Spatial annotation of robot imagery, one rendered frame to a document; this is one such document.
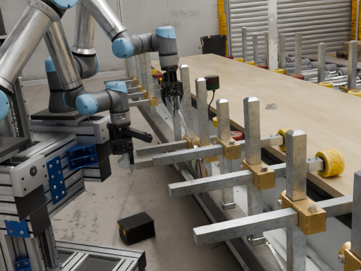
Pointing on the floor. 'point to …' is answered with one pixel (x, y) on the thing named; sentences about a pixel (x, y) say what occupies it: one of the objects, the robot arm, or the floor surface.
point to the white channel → (272, 34)
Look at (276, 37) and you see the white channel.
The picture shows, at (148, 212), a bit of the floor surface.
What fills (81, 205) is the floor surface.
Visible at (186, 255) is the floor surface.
